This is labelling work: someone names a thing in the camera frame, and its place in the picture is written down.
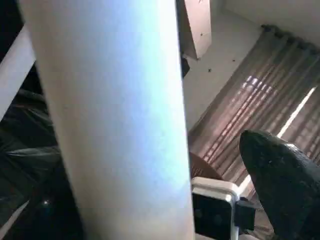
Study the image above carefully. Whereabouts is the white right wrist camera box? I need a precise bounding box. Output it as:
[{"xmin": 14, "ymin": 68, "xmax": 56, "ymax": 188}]
[{"xmin": 191, "ymin": 177, "xmax": 256, "ymax": 240}]

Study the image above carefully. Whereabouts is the beige boxy fixture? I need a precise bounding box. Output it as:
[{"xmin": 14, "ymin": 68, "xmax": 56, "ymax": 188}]
[{"xmin": 176, "ymin": 0, "xmax": 213, "ymax": 61}]

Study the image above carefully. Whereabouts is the black work mat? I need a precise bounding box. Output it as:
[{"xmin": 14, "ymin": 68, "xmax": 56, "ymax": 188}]
[{"xmin": 0, "ymin": 0, "xmax": 86, "ymax": 240}]

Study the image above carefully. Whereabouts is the white plastic table leg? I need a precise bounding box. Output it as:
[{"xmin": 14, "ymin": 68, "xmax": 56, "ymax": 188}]
[
  {"xmin": 17, "ymin": 0, "xmax": 196, "ymax": 240},
  {"xmin": 0, "ymin": 25, "xmax": 37, "ymax": 121}
]

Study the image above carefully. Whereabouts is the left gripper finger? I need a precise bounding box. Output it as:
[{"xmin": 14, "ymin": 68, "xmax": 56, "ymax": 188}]
[{"xmin": 239, "ymin": 130, "xmax": 320, "ymax": 240}]

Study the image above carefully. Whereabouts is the beige pleated curtain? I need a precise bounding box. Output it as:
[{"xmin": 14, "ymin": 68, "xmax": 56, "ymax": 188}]
[{"xmin": 189, "ymin": 24, "xmax": 320, "ymax": 236}]

